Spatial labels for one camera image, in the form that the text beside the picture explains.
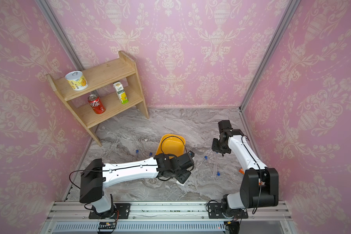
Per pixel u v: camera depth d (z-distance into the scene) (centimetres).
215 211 73
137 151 97
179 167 57
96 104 83
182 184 83
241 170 85
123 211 75
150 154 95
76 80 67
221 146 72
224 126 69
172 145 96
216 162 90
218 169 89
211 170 87
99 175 49
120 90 87
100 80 76
